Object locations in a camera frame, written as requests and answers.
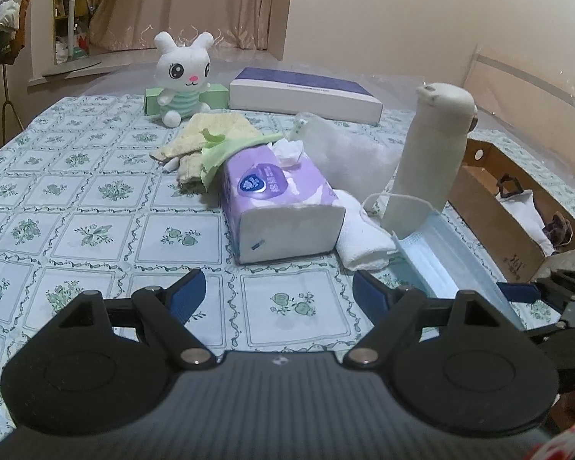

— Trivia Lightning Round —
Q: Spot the purple tissue pack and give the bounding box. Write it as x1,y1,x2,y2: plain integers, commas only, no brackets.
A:
220,139,348,265

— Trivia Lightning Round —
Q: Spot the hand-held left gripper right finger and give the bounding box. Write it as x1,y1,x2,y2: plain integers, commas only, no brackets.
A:
342,269,504,370

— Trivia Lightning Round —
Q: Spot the green cardboard box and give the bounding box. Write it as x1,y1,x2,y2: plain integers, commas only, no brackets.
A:
145,84,229,116

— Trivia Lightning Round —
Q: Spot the white box with purple lid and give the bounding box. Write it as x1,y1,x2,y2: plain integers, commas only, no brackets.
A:
228,67,383,125

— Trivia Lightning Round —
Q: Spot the blue face mask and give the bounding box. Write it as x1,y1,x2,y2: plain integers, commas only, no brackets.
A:
361,192,528,331

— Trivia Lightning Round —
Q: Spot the beige patterned curtain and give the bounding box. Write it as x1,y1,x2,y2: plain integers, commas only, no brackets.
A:
89,0,276,53

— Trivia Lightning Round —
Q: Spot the brown cardboard box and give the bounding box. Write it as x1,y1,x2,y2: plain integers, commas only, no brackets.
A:
448,136,575,284

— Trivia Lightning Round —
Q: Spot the white ribbed towel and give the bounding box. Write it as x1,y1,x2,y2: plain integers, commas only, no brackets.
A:
335,189,398,271

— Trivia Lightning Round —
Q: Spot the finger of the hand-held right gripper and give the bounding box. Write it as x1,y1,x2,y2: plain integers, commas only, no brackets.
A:
524,320,573,345
497,271,575,312

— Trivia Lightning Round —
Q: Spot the clear plastic bag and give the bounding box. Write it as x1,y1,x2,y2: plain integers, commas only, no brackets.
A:
287,111,403,197

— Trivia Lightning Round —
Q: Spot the pale yellow towel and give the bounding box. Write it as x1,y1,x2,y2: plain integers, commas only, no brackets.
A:
149,112,264,187

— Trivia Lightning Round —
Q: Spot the red printed white clothing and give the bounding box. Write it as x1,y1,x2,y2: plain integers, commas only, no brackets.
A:
527,422,575,460

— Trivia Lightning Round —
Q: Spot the white bunny plush toy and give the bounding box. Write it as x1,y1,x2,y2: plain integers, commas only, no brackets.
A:
153,31,215,128

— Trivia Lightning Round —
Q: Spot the cluttered shelf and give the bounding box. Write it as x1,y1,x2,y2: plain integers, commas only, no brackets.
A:
53,0,106,65

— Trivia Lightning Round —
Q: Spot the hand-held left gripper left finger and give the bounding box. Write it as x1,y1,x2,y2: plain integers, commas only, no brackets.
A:
53,268,219,370

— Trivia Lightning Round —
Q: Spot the dark purple scrunchie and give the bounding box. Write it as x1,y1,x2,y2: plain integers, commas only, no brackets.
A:
542,213,573,246

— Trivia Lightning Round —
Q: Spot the light green cloth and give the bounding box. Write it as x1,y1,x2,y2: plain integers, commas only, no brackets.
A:
200,127,283,187

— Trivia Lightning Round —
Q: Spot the white thermos bottle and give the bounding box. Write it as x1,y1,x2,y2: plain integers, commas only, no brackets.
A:
381,83,477,240

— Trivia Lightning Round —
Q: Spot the standing fan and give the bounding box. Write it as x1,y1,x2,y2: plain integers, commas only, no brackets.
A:
42,0,104,77

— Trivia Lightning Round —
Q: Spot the metal coat rack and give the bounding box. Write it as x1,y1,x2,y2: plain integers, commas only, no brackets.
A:
0,60,27,130

